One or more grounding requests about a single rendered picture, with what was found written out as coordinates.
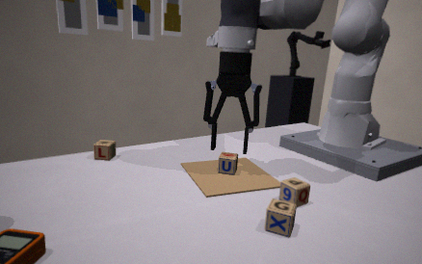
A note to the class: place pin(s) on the tan square mat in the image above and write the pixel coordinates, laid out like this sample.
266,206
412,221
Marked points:
248,178

